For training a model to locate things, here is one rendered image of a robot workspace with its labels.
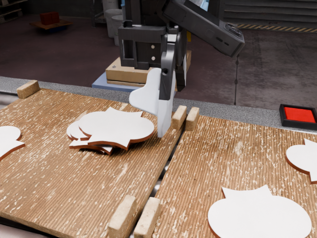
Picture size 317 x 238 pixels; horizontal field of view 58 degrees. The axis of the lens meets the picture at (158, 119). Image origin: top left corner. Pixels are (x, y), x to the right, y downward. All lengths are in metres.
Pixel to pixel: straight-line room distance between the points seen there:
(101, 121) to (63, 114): 0.14
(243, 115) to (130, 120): 0.28
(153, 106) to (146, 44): 0.08
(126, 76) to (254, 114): 0.41
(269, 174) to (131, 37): 0.31
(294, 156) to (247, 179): 0.10
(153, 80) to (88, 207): 0.20
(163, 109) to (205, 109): 0.34
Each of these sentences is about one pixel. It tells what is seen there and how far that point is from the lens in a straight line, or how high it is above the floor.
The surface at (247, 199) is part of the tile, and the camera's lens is 0.45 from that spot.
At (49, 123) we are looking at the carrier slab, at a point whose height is 0.94.
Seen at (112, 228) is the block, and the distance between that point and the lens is 0.38.
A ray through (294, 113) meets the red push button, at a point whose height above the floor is 0.93.
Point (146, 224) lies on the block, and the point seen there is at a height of 0.96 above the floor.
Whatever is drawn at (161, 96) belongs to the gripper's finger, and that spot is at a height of 1.09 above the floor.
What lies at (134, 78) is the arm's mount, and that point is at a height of 0.90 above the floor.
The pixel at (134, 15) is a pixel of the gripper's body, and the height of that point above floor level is 1.18.
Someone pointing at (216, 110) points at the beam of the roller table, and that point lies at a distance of 0.70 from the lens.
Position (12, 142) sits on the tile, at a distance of 0.60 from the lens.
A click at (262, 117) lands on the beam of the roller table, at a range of 0.70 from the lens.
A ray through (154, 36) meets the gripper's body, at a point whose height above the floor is 1.16.
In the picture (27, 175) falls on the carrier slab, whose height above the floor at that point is 0.94.
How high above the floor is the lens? 1.26
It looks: 32 degrees down
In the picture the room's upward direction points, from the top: straight up
